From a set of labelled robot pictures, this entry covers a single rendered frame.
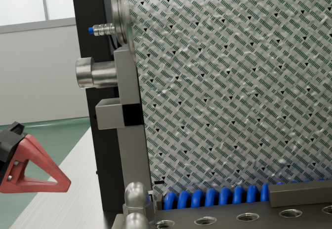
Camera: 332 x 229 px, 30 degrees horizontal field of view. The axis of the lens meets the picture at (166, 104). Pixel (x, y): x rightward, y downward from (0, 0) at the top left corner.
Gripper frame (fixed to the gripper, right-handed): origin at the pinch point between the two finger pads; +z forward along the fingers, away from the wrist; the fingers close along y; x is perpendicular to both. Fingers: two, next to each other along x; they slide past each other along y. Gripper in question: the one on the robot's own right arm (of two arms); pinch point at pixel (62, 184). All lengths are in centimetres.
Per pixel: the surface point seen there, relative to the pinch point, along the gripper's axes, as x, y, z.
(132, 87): 13.2, -6.5, 2.6
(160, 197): 4.6, 2.8, 11.1
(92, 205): -16.1, -36.5, 3.8
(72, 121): -156, -555, -58
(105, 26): 19.2, -3.5, -3.3
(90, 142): -21, -86, -4
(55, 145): -157, -465, -54
